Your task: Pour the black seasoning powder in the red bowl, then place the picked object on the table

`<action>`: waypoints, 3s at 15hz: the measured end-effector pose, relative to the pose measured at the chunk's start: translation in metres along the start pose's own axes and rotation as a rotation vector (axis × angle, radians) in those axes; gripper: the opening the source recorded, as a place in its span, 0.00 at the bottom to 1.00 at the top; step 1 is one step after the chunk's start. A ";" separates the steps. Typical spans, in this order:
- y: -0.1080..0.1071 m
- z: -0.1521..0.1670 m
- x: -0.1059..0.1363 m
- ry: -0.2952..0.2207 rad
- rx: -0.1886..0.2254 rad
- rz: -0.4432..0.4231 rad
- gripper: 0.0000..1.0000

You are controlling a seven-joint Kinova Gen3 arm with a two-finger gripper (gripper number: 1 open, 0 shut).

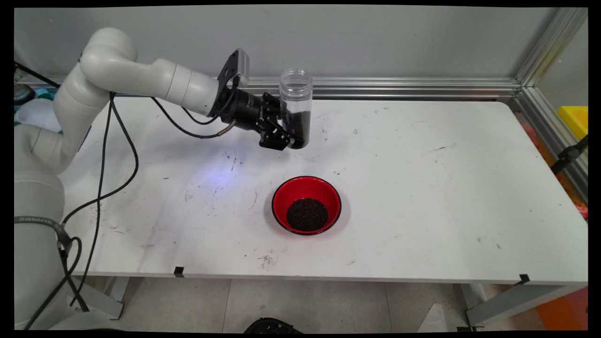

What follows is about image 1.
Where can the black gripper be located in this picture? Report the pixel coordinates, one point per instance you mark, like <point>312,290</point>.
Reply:
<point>242,109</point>

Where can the clear jar of dark seeds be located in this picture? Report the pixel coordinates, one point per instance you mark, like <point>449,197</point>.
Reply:
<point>298,122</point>

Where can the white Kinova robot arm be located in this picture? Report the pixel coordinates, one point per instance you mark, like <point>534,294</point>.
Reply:
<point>141,75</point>

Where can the red bowl with black rim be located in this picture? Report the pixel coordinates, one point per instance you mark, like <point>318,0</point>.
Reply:
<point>305,188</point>

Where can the pile of dark seeds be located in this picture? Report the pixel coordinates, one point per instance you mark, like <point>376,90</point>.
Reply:
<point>307,215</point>

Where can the small black edge clip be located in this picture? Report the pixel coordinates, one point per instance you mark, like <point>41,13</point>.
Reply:
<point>523,279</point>
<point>179,272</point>

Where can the black object on floor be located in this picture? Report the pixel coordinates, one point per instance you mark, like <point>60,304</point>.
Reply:
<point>272,326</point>

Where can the teal box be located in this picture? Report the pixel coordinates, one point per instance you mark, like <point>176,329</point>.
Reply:
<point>47,94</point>

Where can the white plastic bag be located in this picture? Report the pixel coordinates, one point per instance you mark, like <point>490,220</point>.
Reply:
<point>35,115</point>

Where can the grey table leg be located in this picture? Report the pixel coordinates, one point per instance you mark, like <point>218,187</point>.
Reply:
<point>101,303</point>
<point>512,303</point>

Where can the black stand pole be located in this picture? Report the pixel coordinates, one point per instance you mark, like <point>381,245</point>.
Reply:
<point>569,154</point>

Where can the orange crate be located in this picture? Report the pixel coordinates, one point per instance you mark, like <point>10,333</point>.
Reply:
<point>566,310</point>

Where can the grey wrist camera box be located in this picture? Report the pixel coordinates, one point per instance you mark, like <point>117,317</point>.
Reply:
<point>239,63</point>

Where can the aluminium frame rail long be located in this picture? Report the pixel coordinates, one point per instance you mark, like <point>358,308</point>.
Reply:
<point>399,88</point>

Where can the aluminium frame rail short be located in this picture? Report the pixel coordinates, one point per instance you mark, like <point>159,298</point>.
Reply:
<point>547,126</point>

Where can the aluminium frame corner post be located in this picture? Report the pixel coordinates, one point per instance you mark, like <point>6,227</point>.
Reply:
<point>549,47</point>

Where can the yellow plastic bracket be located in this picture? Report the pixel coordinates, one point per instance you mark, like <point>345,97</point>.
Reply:
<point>575,119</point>

